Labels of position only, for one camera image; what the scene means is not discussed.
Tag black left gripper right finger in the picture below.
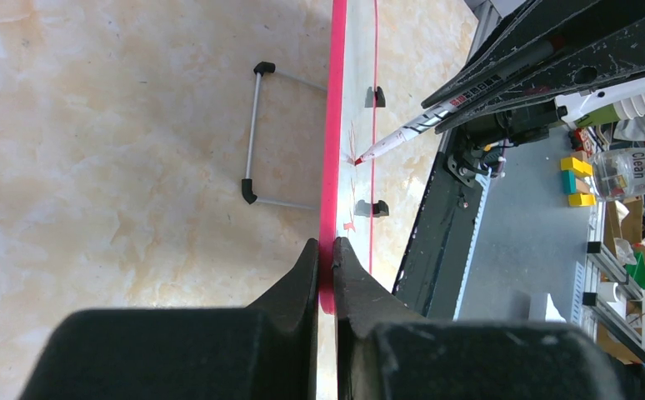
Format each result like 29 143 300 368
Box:
332 237 622 399

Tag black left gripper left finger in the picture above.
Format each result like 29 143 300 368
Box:
22 239 318 399

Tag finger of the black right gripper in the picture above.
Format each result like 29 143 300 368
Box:
420 0 645 110
434 5 645 135

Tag red whiteboard marker pen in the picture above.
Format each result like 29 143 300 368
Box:
353 39 558 168

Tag red framed whiteboard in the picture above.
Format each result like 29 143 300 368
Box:
318 1 378 315

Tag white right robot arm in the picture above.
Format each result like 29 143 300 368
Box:
404 1 645 148

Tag metal whiteboard stand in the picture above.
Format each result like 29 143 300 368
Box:
240 61 327 212

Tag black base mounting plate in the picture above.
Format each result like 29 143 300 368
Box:
392 130 491 320

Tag clear plastic cleaner bottle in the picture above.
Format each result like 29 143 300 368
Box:
590 147 645 202

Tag yellow and teal blocks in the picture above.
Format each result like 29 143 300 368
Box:
560 157 598 208

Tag white slotted cable duct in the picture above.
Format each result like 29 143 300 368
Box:
453 167 493 322

